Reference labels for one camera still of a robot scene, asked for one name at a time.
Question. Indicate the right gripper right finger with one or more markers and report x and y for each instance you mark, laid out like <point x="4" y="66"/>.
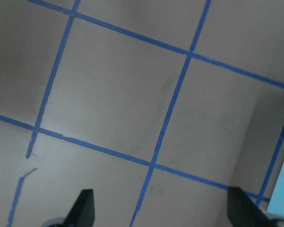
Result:
<point x="242" y="211"/>

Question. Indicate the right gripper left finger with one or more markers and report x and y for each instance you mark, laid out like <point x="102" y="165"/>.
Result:
<point x="82" y="213"/>

